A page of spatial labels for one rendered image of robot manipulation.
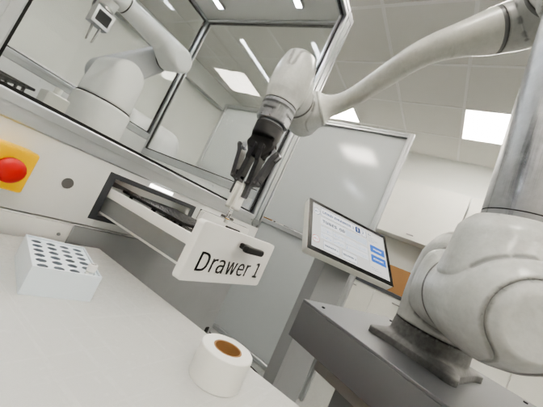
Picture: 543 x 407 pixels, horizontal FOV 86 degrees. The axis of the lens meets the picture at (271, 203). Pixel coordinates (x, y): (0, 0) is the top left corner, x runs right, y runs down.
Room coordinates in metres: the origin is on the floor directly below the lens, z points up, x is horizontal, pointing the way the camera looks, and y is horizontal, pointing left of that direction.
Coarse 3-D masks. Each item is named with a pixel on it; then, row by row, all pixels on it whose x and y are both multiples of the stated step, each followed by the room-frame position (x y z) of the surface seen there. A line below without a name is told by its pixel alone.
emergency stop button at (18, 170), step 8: (0, 160) 0.44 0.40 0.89; (8, 160) 0.45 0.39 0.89; (16, 160) 0.46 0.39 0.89; (0, 168) 0.44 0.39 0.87; (8, 168) 0.45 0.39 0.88; (16, 168) 0.46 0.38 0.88; (24, 168) 0.47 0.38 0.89; (0, 176) 0.45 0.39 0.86; (8, 176) 0.45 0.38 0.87; (16, 176) 0.46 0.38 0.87; (24, 176) 0.47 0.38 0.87
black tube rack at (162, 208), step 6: (126, 192) 0.70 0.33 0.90; (132, 198) 0.71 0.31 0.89; (138, 198) 0.68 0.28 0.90; (144, 198) 0.74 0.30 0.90; (150, 204) 0.65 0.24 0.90; (156, 204) 0.71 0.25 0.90; (162, 204) 0.81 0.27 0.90; (156, 210) 0.64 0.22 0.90; (162, 210) 0.65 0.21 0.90; (168, 210) 0.72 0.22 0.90; (174, 210) 0.79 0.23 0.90; (168, 216) 0.62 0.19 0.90; (174, 216) 0.62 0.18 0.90; (180, 216) 0.70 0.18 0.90; (186, 216) 0.76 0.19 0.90; (174, 222) 0.72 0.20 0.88; (192, 222) 0.69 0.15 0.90; (186, 228) 0.78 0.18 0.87
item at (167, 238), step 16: (112, 192) 0.66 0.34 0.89; (112, 208) 0.65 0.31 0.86; (128, 208) 0.63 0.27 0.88; (144, 208) 0.60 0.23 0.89; (128, 224) 0.61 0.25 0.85; (144, 224) 0.59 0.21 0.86; (160, 224) 0.57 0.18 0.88; (176, 224) 0.56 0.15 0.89; (144, 240) 0.58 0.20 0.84; (160, 240) 0.56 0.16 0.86; (176, 240) 0.54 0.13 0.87; (176, 256) 0.53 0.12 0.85
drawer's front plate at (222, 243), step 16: (208, 224) 0.51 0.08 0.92; (192, 240) 0.50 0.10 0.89; (208, 240) 0.53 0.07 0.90; (224, 240) 0.56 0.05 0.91; (240, 240) 0.61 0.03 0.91; (256, 240) 0.66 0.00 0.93; (192, 256) 0.51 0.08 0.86; (224, 256) 0.58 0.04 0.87; (240, 256) 0.63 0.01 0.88; (256, 256) 0.69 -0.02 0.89; (176, 272) 0.50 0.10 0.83; (192, 272) 0.52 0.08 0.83; (208, 272) 0.56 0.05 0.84; (224, 272) 0.61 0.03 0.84; (240, 272) 0.66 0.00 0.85; (256, 272) 0.72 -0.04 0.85
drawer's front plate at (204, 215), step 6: (198, 216) 0.92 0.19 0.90; (204, 216) 0.93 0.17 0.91; (210, 216) 0.95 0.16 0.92; (216, 216) 0.97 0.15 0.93; (216, 222) 0.98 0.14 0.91; (222, 222) 1.01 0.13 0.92; (228, 222) 1.03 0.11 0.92; (234, 228) 1.08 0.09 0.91; (240, 228) 1.11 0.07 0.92; (246, 234) 1.16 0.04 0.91
